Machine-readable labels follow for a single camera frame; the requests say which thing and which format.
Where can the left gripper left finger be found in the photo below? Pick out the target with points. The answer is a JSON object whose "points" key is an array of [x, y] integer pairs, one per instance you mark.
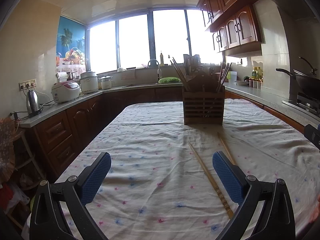
{"points": [[91, 178]]}

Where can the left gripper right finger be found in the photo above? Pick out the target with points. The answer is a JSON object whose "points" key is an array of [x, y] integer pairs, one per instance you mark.
{"points": [[231, 176]]}

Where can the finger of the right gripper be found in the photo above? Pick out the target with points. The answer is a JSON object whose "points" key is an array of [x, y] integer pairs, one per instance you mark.
{"points": [[313, 135]]}

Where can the wooden chopstick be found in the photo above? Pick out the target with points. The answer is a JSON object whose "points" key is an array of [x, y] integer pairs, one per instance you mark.
{"points": [[213, 183], [181, 76], [229, 155], [223, 77]]}

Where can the kitchen faucet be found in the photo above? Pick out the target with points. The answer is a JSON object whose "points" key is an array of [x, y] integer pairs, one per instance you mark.
{"points": [[153, 63]]}

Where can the gas stove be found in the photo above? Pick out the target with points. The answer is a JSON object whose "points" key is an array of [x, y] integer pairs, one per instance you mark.
{"points": [[304, 103]]}

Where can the white floral tablecloth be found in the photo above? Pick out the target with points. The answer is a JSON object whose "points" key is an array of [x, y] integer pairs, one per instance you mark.
{"points": [[156, 188]]}

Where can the spice jars set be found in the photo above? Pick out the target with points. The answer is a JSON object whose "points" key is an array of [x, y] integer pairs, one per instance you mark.
{"points": [[255, 83]]}

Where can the yellow oil bottle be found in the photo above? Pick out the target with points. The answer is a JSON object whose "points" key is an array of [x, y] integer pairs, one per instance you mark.
{"points": [[257, 73]]}

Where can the wooden utensil holder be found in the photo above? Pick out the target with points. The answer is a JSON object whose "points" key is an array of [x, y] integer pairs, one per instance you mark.
{"points": [[203, 100]]}

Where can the steel electric kettle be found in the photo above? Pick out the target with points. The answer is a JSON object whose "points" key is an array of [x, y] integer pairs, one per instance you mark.
{"points": [[32, 103]]}

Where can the white red rice cooker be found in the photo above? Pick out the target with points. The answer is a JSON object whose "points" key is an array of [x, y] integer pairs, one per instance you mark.
{"points": [[65, 91]]}

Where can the white green pitcher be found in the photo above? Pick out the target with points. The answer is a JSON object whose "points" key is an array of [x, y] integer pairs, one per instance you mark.
{"points": [[232, 76]]}

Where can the small white pot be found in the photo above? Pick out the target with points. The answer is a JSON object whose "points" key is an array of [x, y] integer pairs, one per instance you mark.
{"points": [[106, 82]]}

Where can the white slow cooker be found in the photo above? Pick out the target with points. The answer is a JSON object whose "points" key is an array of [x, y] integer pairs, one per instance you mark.
{"points": [[89, 82]]}

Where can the tropical fruit poster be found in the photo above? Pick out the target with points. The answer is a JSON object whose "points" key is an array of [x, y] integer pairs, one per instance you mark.
{"points": [[70, 47]]}

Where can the yellow detergent bottle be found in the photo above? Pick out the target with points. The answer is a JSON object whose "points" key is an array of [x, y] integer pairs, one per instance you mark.
{"points": [[161, 60]]}

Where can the upper wooden cabinets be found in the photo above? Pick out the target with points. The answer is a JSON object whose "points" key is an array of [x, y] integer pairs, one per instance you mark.
{"points": [[233, 25]]}

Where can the black wok with handle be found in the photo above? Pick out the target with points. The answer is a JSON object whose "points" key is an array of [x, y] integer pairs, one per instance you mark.
{"points": [[308, 84]]}

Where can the wall power socket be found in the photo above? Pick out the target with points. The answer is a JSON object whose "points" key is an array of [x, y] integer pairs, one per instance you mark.
{"points": [[27, 84]]}

